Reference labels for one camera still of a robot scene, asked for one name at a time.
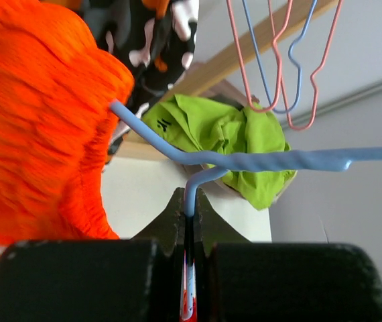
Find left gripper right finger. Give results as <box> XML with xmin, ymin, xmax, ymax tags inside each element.
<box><xmin>194</xmin><ymin>191</ymin><xmax>382</xmax><ymax>321</ymax></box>

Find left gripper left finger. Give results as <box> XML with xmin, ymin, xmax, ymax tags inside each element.
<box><xmin>0</xmin><ymin>188</ymin><xmax>184</xmax><ymax>321</ymax></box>

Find blue hanger of orange shorts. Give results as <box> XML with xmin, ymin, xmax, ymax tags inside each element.
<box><xmin>110</xmin><ymin>101</ymin><xmax>382</xmax><ymax>321</ymax></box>

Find lime green shorts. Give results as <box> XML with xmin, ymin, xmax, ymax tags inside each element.
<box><xmin>142</xmin><ymin>95</ymin><xmax>296</xmax><ymax>210</ymax></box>

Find blue wire hanger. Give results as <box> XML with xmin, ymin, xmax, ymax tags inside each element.
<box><xmin>242</xmin><ymin>1</ymin><xmax>318</xmax><ymax>115</ymax></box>

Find pink wire hanger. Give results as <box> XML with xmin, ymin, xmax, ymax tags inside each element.
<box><xmin>267</xmin><ymin>1</ymin><xmax>343</xmax><ymax>131</ymax></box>

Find pink hanger of green shorts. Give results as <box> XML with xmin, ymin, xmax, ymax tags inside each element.
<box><xmin>227</xmin><ymin>1</ymin><xmax>287</xmax><ymax>104</ymax></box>

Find patterned black orange shorts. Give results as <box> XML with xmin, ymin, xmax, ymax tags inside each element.
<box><xmin>76</xmin><ymin>0</ymin><xmax>200</xmax><ymax>165</ymax></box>

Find wooden clothes rack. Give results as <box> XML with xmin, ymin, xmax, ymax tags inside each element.
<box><xmin>162</xmin><ymin>1</ymin><xmax>311</xmax><ymax>100</ymax></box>

